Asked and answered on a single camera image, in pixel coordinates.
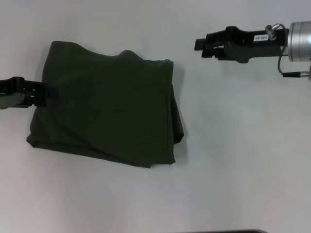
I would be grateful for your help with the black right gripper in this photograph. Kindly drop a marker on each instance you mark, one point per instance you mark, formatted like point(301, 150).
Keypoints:
point(247, 46)

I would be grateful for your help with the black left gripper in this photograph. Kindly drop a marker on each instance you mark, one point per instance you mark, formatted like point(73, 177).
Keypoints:
point(11, 93)

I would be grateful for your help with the dark green FREE t-shirt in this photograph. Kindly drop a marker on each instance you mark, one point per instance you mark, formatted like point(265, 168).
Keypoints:
point(109, 104)

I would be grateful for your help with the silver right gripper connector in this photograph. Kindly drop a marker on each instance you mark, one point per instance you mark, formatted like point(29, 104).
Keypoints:
point(270, 32)

